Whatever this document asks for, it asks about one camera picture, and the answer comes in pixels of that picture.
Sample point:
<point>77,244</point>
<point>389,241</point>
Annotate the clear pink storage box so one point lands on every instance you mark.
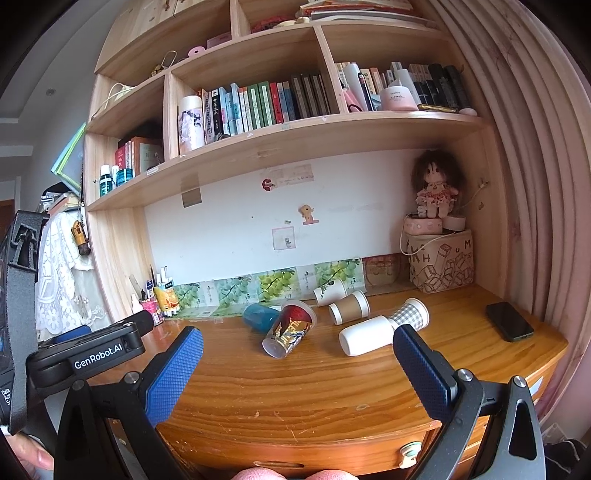
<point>381,272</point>

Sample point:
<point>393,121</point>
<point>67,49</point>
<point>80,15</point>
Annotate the dark cloth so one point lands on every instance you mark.
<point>568,457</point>

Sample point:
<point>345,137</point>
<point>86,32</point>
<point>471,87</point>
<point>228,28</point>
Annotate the pink pen holder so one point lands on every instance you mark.
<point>150,308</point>

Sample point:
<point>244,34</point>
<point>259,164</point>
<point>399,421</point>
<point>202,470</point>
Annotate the white lace cloth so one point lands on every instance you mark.
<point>64,277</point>

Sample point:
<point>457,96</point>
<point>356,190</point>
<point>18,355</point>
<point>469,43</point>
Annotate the pink dotted box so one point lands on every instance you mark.
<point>422,226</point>

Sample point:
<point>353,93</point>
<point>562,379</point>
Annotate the red wall sticker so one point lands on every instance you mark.
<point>268,184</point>

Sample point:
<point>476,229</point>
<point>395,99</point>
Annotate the pink tape roll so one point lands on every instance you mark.
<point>196,51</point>

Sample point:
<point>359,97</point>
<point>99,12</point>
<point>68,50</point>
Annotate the person's right hand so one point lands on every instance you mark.
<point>286,475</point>

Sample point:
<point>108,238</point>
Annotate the green framed board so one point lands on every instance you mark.
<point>69,157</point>

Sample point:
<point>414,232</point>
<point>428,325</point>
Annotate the round adhesive hook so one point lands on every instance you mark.
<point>408,454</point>

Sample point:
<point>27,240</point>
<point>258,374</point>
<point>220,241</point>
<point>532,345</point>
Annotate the row of books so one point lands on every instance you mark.
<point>415,78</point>
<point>263,104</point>

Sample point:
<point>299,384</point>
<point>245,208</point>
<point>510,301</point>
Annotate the red boxed books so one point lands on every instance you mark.
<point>138,154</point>

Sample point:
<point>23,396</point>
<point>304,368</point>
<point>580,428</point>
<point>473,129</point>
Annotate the printed canvas bag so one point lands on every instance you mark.
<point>441,267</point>

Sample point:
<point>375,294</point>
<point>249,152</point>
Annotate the plain white cup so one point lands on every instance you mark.
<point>364,336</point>

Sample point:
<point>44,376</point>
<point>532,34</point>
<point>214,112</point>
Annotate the white printed cylinder box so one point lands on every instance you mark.
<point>191,122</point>

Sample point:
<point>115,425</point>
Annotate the person's left hand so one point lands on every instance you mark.
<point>30,454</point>

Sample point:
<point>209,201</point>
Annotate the brown-haired doll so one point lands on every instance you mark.
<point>434,184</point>

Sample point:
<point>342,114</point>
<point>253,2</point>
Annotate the white jar on shelf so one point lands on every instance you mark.
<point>399,98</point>

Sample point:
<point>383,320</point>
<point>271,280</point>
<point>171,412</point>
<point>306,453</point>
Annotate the teal bottle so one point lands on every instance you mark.
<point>123,177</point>
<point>106,183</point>

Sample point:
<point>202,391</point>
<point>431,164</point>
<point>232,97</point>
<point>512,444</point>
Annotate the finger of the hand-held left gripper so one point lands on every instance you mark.
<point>138,321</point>
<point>74,333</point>

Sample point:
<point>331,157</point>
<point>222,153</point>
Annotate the stack of papers and books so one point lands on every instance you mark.
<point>360,8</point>

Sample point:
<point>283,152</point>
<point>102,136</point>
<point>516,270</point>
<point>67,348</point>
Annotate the brown paper cup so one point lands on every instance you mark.
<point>351,307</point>

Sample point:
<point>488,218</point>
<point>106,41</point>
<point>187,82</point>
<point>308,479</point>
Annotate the grape printed paper strip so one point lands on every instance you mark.
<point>272,284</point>

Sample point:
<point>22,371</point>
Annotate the white tape roll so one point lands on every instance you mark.
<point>455,224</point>

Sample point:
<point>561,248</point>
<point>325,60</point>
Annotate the white paper cup green print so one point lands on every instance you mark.
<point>330,291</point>

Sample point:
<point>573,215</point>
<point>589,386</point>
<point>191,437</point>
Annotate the grey checkered cup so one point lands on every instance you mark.
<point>411,314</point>

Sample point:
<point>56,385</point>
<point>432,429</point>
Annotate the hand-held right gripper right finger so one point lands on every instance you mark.
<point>422,374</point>

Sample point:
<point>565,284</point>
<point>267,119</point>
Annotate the pink square wall sticker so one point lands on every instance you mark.
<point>282,240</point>

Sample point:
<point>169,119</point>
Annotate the wooden bookshelf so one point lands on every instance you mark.
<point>286,134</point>

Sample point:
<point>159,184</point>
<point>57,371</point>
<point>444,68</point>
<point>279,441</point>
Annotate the small white bottle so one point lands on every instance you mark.
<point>135,305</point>

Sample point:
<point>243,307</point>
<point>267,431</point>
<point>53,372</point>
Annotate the yellow duck wall sticker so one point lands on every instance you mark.
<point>308,213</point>

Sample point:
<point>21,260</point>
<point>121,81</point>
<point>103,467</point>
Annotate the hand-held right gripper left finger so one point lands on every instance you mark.
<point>175,374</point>

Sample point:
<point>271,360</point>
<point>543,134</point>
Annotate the black smartphone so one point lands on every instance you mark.
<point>508,321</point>

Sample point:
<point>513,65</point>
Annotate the blue cup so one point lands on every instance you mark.
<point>258,316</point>

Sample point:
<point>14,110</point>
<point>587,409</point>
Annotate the red patterned paper cup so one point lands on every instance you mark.
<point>288,330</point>

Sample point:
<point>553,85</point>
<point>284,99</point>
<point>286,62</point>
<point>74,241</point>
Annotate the orange tube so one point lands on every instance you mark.
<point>161,297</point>

